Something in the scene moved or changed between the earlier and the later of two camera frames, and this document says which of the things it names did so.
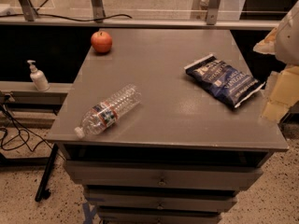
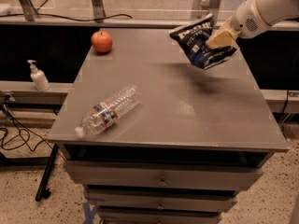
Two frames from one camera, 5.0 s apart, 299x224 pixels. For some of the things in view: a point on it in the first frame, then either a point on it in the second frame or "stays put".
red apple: [101, 42] stays put
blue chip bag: [221, 80] -> [193, 36]
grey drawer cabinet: [163, 125] stays put
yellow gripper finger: [268, 45] -> [247, 20]
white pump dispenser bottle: [39, 77] stays put
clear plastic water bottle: [105, 113] stays put
